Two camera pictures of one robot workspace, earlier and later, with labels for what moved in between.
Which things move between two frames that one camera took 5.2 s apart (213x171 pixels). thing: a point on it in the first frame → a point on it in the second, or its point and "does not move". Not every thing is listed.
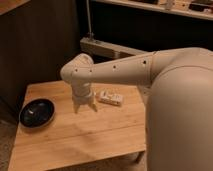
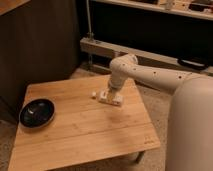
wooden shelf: [171, 6] does not move
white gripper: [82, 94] → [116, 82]
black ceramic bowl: [37, 112] does not move
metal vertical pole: [90, 34] does not move
